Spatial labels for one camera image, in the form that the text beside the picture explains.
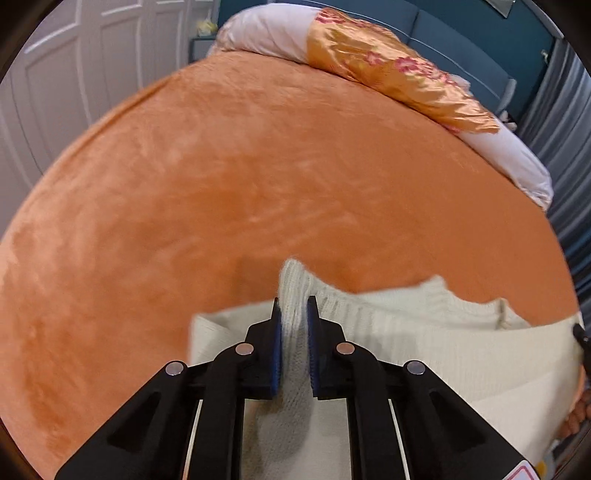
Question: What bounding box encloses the orange plush bed blanket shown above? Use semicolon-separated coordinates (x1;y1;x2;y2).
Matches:
1;52;578;479

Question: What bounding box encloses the cream knit cherry cardigan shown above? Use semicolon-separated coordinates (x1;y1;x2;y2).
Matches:
188;257;585;480

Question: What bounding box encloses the dark bedside table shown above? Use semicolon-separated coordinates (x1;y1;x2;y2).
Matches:
187;36;215;64

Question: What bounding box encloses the blue padded headboard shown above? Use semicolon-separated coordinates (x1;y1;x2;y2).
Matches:
216;0;558;122

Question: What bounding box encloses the white panelled wardrobe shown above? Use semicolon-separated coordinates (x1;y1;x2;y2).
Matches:
1;0;219;226

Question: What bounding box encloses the grey pleated curtain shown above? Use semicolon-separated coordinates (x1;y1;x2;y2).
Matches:
518;40;591;322

